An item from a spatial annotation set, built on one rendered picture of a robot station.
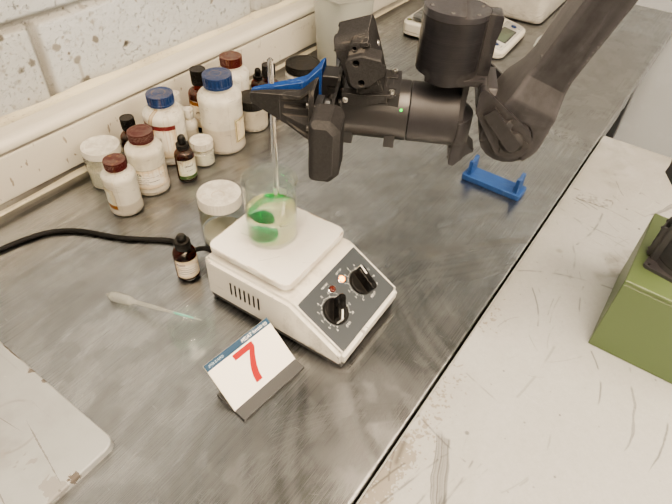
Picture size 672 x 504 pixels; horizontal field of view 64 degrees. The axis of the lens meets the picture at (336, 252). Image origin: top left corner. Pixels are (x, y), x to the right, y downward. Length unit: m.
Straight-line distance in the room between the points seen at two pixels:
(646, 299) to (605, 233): 0.25
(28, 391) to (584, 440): 0.58
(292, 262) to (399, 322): 0.16
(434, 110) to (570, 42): 0.12
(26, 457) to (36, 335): 0.16
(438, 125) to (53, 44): 0.60
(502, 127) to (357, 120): 0.13
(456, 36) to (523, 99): 0.08
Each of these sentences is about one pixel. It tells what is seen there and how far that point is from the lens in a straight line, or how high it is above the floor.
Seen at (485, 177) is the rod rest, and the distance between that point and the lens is 0.92.
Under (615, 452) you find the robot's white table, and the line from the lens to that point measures 0.66.
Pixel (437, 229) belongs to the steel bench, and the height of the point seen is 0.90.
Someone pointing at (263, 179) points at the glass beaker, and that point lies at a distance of 0.64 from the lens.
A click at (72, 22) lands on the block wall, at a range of 0.94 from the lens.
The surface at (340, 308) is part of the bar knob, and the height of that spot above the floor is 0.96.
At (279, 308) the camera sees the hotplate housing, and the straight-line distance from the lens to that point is 0.61.
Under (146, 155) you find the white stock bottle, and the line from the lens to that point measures 0.84.
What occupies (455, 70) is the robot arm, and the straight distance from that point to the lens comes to 0.50.
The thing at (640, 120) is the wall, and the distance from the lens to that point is 2.01.
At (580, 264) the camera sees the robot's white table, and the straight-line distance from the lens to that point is 0.83.
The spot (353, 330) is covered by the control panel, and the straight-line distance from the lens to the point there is 0.62.
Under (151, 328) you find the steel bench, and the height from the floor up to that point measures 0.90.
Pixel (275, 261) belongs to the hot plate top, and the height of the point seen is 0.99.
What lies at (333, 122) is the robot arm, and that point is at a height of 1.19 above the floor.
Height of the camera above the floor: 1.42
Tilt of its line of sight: 44 degrees down
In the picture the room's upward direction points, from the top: 3 degrees clockwise
